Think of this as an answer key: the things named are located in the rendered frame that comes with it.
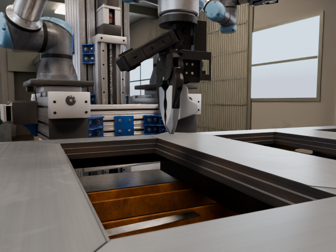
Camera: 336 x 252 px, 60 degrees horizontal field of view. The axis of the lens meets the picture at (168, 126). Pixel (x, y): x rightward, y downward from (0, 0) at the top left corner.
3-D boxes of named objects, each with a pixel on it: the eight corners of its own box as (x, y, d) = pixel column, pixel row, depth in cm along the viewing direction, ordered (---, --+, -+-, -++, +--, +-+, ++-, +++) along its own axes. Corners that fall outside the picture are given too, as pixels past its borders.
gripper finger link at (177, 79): (183, 108, 50) (183, 57, 50) (175, 108, 50) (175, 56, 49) (172, 108, 55) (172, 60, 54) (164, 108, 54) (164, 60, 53)
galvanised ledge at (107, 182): (334, 168, 136) (334, 161, 136) (24, 210, 84) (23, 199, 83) (299, 160, 154) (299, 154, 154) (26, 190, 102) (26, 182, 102)
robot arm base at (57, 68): (33, 81, 117) (32, 56, 116) (72, 83, 125) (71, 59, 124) (40, 79, 104) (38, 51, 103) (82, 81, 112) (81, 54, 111)
